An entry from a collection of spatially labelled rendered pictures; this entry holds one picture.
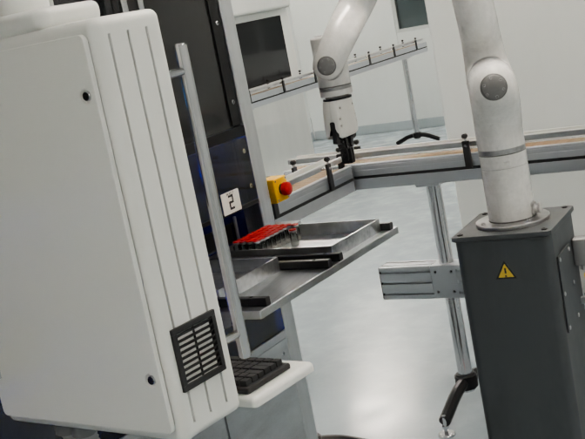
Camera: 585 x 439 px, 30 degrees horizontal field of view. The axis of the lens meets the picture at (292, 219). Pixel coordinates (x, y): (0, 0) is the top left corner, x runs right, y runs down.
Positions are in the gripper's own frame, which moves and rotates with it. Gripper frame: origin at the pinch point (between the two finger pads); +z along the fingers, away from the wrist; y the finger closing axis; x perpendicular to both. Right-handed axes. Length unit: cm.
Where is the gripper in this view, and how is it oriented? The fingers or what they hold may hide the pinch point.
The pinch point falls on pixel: (347, 155)
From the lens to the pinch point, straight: 285.3
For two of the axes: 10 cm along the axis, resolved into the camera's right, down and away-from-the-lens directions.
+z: 1.9, 9.6, 1.9
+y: -5.1, 2.6, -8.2
